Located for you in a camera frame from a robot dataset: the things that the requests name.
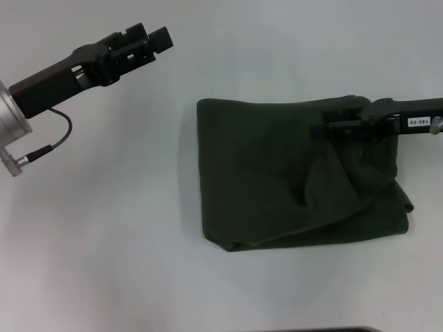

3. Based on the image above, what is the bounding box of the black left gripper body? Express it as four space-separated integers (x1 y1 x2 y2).
8 33 123 119

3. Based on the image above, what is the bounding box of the silver left cable connector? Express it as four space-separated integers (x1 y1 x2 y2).
0 146 30 178

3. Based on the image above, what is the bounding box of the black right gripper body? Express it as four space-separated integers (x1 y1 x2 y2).
359 97 443 145

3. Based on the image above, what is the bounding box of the dark green printed T-shirt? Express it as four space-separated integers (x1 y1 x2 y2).
195 93 415 253

